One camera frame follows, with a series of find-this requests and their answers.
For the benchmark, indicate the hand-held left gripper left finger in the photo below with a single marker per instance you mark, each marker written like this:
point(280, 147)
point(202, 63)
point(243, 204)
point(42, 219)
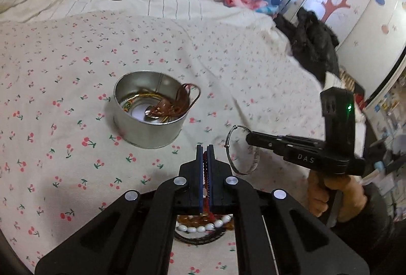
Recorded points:
point(199, 173)

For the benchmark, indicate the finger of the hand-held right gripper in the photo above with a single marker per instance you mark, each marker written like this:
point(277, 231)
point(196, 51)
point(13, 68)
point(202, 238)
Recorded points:
point(263, 143)
point(285, 138)

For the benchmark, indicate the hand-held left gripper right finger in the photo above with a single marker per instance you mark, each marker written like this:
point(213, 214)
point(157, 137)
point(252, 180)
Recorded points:
point(210, 173)

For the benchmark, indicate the silver bangle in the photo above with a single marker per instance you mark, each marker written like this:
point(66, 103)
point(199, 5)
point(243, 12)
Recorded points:
point(256, 162)

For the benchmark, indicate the round metal tin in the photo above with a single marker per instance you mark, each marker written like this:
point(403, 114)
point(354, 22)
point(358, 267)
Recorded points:
point(142, 135)

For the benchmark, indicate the gold bangle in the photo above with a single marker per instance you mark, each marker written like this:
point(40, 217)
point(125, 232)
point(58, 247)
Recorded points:
point(144, 94)

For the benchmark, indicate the person's right forearm dark sleeve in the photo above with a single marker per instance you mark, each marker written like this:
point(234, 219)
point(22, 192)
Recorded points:
point(371, 230)

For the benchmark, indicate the person's right hand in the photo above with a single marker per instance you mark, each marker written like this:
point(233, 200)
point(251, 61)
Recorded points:
point(352, 195)

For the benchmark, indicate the black clothing pile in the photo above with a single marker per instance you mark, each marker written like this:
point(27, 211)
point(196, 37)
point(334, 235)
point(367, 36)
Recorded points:
point(310, 40)

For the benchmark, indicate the white wardrobe with tree decal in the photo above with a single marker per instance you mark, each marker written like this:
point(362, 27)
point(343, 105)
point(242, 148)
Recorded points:
point(349, 24)

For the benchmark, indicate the cherry print bed sheet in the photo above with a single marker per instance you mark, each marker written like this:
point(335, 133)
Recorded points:
point(63, 72)

